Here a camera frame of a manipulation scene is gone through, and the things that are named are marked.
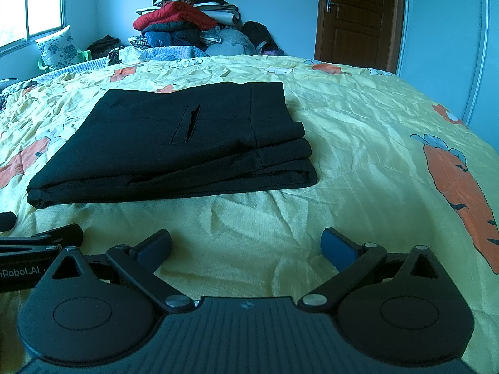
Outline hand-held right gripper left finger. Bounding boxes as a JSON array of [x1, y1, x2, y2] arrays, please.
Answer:
[[51, 229, 196, 314]]

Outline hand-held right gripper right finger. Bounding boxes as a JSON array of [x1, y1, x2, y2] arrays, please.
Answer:
[[298, 227, 441, 314]]

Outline black pants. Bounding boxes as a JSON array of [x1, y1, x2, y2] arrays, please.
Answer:
[[27, 81, 318, 209]]

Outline yellow carrot print bedspread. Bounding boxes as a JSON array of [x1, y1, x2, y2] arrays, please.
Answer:
[[0, 55, 499, 374]]

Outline white crumpled blanket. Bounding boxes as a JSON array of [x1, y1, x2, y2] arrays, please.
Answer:
[[0, 78, 40, 102]]

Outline green plastic chair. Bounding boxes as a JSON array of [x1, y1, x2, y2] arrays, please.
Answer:
[[37, 49, 92, 73]]

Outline floral pillow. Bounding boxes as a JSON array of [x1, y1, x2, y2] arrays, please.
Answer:
[[35, 25, 92, 74]]

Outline black white patterned cloth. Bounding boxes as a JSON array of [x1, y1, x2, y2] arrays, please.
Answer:
[[108, 47, 129, 65]]

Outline black bag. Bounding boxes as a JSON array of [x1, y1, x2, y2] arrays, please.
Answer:
[[86, 35, 121, 60]]

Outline blue quilted blanket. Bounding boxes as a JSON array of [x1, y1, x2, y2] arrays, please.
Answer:
[[117, 45, 211, 63]]

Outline navy puffer jacket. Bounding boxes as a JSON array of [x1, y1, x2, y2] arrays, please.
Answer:
[[141, 21, 203, 49]]

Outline grey plastic bag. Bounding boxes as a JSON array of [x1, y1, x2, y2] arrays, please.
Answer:
[[205, 27, 256, 57]]

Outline sliding glass window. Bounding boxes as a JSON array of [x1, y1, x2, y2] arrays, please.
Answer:
[[0, 0, 67, 49]]

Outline black backpack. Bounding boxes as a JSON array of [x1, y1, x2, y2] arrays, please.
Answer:
[[241, 21, 274, 53]]

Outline brown wooden door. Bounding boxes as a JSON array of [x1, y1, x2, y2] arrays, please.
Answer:
[[314, 0, 406, 73]]

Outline red puffer jacket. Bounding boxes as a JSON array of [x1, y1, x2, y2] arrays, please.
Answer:
[[133, 1, 218, 32]]

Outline white wardrobe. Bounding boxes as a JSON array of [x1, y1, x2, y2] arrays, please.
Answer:
[[398, 0, 499, 125]]

